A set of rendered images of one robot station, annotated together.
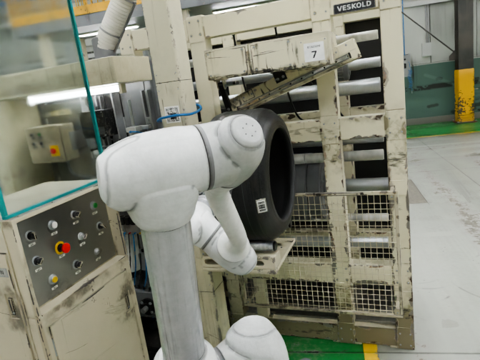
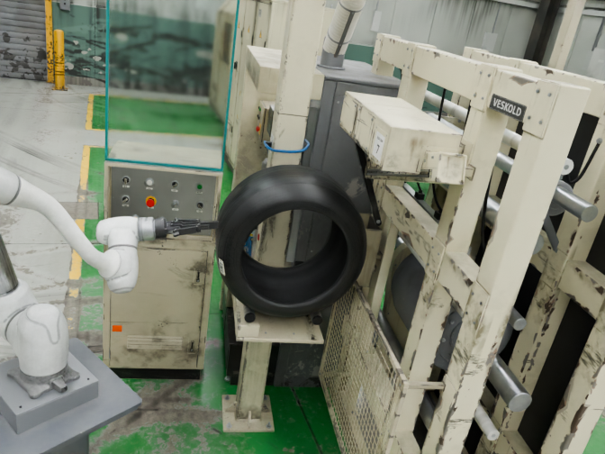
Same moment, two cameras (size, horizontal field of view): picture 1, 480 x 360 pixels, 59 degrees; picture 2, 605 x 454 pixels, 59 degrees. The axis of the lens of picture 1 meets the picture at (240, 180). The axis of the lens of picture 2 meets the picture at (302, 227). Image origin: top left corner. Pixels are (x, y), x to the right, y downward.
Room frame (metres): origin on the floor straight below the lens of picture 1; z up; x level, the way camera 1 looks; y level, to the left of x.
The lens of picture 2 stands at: (0.79, -1.69, 2.09)
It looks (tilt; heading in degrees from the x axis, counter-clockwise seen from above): 23 degrees down; 55
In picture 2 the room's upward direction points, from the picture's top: 10 degrees clockwise
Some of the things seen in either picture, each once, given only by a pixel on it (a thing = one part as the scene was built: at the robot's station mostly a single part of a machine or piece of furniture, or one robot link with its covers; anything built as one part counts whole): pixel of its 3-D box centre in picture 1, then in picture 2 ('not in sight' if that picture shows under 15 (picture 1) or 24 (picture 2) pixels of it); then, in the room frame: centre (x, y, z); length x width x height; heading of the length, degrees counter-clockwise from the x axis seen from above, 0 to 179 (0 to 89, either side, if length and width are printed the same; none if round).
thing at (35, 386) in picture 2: not in sight; (47, 372); (0.99, -0.01, 0.76); 0.22 x 0.18 x 0.06; 111
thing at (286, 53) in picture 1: (271, 57); (392, 130); (2.15, -0.23, 1.71); 0.61 x 0.25 x 0.15; 68
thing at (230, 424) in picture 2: not in sight; (248, 411); (2.00, 0.24, 0.02); 0.27 x 0.27 x 0.04; 68
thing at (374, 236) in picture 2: not in sight; (356, 249); (2.36, 0.06, 1.05); 0.20 x 0.15 x 0.30; 68
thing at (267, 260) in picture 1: (239, 258); (245, 307); (1.79, 0.05, 0.83); 0.36 x 0.09 x 0.06; 68
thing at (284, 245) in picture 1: (251, 253); (275, 316); (1.92, 0.00, 0.80); 0.37 x 0.36 x 0.02; 158
